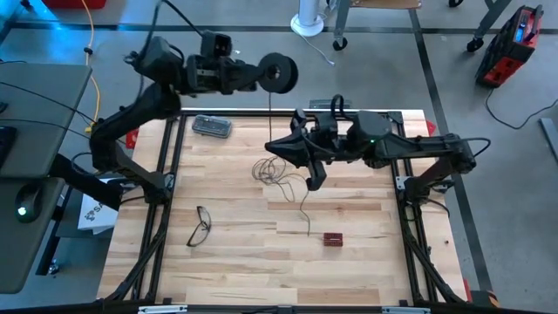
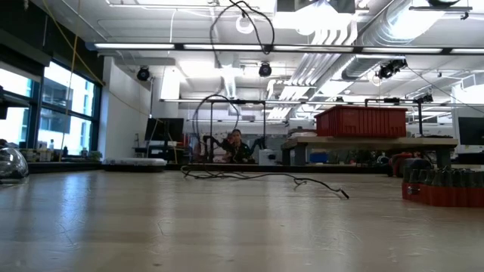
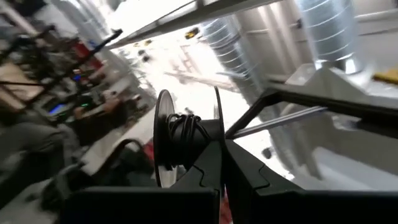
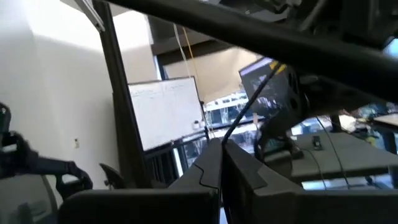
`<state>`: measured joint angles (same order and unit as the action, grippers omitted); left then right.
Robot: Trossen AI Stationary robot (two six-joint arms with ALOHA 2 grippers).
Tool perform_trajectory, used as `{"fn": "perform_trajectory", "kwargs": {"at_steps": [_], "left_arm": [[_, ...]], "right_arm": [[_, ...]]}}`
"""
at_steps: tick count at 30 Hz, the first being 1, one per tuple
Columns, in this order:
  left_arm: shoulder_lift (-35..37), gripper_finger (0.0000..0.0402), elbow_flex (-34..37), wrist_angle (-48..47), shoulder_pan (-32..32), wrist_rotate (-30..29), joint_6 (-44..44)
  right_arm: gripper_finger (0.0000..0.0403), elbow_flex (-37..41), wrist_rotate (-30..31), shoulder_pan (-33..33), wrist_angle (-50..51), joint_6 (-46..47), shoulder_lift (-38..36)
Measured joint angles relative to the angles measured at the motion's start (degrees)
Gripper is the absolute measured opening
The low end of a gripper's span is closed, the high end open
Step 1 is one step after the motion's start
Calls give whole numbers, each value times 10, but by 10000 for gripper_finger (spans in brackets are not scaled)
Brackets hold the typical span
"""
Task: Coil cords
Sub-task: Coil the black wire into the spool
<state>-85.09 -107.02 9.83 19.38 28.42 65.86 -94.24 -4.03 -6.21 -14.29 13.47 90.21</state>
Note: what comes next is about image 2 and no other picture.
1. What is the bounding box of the thin black cord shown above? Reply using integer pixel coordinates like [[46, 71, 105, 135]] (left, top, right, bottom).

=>
[[180, 0, 349, 200]]

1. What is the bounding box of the person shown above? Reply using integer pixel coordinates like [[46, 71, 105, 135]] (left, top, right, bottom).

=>
[[222, 128, 255, 164]]

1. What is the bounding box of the white appliance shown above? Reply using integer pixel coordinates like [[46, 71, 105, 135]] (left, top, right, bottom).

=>
[[258, 148, 279, 166]]

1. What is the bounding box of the black computer monitor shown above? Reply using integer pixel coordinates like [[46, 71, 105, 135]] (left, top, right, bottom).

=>
[[144, 117, 185, 143], [457, 116, 484, 147]]

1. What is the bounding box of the red ribbed storage bin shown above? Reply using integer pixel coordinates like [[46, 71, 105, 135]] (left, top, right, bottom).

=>
[[315, 105, 408, 138]]

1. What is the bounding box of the long ceiling light bar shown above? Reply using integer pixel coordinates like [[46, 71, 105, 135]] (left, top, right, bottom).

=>
[[85, 41, 484, 57]]

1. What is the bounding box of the wooden workbench on casters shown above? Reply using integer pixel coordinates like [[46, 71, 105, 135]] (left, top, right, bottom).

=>
[[280, 134, 459, 167]]

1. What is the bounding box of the large glass window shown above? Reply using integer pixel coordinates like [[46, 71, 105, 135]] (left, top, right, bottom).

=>
[[0, 60, 103, 158]]

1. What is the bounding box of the red bit holder block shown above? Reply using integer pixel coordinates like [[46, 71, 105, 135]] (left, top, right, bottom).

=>
[[400, 160, 484, 209]]

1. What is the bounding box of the black gantry frame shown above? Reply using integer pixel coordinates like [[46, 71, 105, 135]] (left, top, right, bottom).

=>
[[209, 98, 267, 163]]

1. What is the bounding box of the white coiled ceiling cable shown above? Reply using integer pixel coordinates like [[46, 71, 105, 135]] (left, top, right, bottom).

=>
[[234, 14, 256, 35]]

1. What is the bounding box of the black aluminium table frame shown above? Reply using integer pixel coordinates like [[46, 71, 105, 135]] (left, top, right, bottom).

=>
[[28, 161, 390, 175]]

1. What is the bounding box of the black camera stand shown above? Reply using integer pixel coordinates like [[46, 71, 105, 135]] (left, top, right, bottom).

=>
[[365, 92, 435, 137]]

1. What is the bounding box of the yellow power cable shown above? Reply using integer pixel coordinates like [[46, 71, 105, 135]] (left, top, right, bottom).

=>
[[43, 0, 105, 163]]

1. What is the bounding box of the silver round air duct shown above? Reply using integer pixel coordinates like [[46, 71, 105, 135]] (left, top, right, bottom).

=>
[[342, 0, 447, 80]]

